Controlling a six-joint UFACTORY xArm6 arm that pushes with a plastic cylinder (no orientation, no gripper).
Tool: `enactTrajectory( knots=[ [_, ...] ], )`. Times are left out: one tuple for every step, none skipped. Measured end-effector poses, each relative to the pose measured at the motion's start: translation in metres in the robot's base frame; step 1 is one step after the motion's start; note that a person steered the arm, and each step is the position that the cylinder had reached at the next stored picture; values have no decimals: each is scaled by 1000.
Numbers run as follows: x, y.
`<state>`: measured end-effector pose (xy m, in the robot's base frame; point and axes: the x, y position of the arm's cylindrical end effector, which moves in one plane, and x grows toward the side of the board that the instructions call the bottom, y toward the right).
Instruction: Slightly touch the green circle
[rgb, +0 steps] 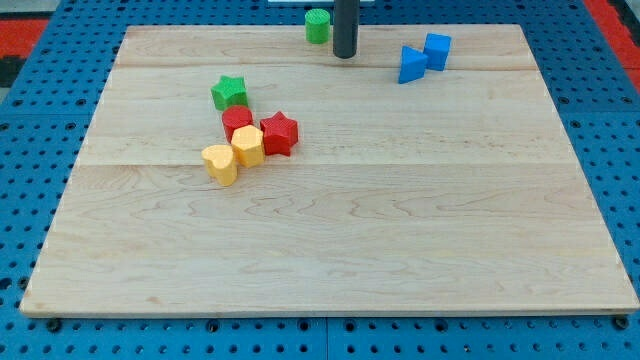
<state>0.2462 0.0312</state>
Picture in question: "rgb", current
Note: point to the red star block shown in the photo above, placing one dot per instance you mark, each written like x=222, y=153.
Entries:
x=280, y=134

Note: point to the yellow pentagon block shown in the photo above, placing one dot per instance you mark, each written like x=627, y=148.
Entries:
x=247, y=143

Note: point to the yellow heart block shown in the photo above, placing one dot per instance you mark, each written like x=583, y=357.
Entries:
x=220, y=163

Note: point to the red cylinder block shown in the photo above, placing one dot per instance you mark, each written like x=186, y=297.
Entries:
x=235, y=117

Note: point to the green star block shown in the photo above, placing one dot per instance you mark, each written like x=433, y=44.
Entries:
x=229, y=91

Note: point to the light wooden board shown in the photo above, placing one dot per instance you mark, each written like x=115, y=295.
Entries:
x=458, y=194

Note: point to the blue triangle block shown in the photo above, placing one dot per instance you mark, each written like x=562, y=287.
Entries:
x=413, y=64

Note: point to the green cylinder block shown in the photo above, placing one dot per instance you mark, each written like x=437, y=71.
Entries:
x=317, y=26

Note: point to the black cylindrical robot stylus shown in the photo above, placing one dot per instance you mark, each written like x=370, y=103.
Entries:
x=346, y=24

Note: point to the blue cube block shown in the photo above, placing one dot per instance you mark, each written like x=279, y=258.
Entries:
x=437, y=48

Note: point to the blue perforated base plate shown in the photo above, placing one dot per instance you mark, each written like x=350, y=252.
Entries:
x=48, y=109

